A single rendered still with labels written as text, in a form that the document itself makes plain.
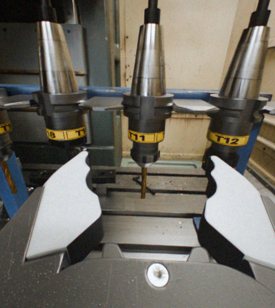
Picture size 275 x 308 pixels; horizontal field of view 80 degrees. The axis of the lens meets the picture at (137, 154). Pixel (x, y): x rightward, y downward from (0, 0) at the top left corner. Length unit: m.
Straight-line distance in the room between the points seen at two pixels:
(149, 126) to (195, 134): 1.14
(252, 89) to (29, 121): 0.95
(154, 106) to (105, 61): 0.68
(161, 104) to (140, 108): 0.02
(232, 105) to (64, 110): 0.19
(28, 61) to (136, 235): 0.82
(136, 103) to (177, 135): 1.12
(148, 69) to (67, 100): 0.10
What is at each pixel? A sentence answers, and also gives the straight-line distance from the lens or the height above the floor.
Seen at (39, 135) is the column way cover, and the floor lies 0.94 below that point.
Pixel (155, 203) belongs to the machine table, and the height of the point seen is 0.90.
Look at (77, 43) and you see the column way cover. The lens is 0.84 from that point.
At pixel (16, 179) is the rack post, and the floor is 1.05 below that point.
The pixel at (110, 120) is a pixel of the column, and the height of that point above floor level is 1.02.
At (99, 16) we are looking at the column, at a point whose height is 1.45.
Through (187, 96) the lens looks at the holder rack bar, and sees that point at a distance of 0.26.
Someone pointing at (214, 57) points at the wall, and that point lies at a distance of 1.28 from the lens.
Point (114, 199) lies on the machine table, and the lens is 0.53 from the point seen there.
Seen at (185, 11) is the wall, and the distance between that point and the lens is 1.26.
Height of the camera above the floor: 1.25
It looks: 26 degrees down
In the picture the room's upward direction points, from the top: 1 degrees clockwise
